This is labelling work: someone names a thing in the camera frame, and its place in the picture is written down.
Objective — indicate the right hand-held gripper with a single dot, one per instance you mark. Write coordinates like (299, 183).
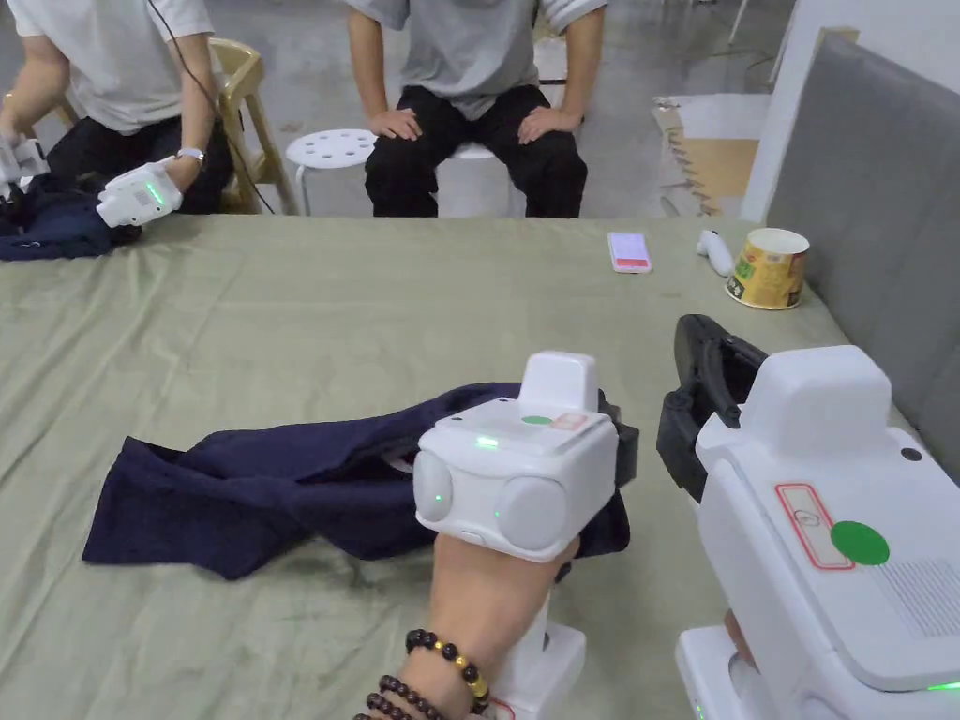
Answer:
(825, 480)

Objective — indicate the grey padded headboard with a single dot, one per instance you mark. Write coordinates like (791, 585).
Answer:
(870, 210)

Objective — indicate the phone with lit screen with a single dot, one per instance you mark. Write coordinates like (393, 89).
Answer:
(629, 253)

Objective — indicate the white hand controller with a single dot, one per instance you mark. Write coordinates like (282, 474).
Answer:
(715, 251)

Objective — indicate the dark blue shirt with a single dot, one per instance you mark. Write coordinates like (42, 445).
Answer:
(60, 225)
(262, 487)

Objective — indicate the person's left hand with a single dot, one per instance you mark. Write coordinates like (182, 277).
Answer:
(487, 592)

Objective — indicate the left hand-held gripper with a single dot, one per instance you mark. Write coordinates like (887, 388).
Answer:
(517, 465)

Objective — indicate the bed with pale green sheet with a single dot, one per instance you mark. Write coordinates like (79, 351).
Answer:
(337, 315)

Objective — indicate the yellow paper cup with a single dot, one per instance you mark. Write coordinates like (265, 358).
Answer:
(769, 274)

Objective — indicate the person's left forearm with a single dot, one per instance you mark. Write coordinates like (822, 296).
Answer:
(427, 686)

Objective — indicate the person's right hand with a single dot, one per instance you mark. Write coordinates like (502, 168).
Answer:
(739, 637)

